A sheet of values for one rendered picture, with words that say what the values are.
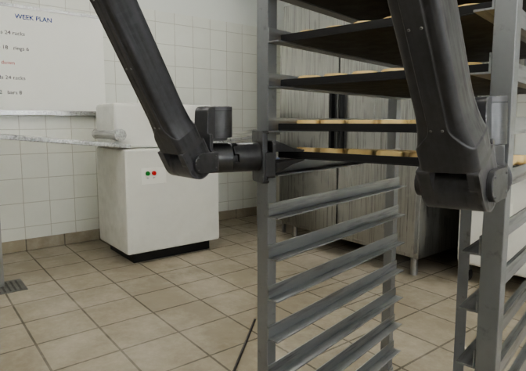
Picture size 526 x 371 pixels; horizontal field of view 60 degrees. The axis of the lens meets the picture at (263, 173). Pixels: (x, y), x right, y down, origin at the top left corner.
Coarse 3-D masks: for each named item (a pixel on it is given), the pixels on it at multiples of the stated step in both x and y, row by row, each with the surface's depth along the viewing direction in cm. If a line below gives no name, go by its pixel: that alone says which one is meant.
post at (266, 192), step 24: (264, 0) 92; (264, 24) 92; (264, 48) 93; (264, 72) 93; (264, 96) 94; (264, 120) 94; (264, 192) 96; (264, 216) 97; (264, 240) 97; (264, 264) 98; (264, 288) 98; (264, 312) 99; (264, 336) 100; (264, 360) 100
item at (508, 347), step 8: (520, 320) 108; (520, 328) 104; (512, 336) 100; (520, 336) 96; (504, 344) 96; (512, 344) 91; (520, 344) 97; (504, 352) 93; (512, 352) 91; (504, 360) 86; (504, 368) 87
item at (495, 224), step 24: (504, 0) 64; (504, 24) 64; (504, 48) 64; (504, 72) 64; (504, 216) 66; (504, 240) 67; (504, 264) 68; (480, 288) 69; (504, 288) 69; (480, 312) 69; (480, 336) 70; (480, 360) 70
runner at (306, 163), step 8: (304, 160) 104; (312, 160) 107; (320, 160) 109; (328, 160) 112; (288, 168) 100; (296, 168) 102; (304, 168) 104; (312, 168) 106; (320, 168) 106; (328, 168) 107
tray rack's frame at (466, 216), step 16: (400, 112) 141; (384, 224) 145; (464, 224) 131; (464, 240) 131; (384, 256) 146; (464, 256) 132; (464, 272) 132; (384, 288) 147; (464, 288) 132; (464, 320) 133; (464, 336) 134; (384, 368) 149
